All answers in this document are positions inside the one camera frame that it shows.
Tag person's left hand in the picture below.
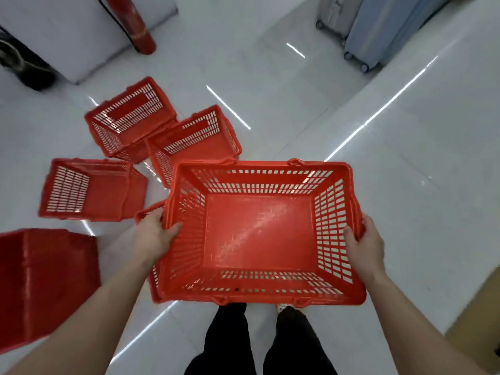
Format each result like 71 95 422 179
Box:
134 207 183 267

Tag person's right hand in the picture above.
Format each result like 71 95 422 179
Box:
342 214 387 286

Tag red plastic shopping basket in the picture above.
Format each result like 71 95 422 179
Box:
84 76 179 165
156 159 367 308
135 200 169 305
38 158 149 223
145 105 243 189

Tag person's right forearm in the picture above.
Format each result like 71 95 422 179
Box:
361 271 489 375

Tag person's left forearm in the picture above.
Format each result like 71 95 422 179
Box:
4 252 157 375

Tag black trousers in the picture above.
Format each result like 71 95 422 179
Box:
184 302 339 375

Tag stack of red baskets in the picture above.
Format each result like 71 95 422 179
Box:
0 228 102 354

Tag brown cardboard box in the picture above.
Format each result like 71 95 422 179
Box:
445 265 500 375

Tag light blue suitcase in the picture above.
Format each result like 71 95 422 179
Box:
343 0 454 73

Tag red fire extinguisher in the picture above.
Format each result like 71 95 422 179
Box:
103 0 157 56

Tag silver suitcase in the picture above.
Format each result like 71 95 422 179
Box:
315 0 366 46

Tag black bag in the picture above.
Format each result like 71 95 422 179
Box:
0 26 58 92

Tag black extinguisher hose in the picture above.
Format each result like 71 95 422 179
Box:
96 0 135 45

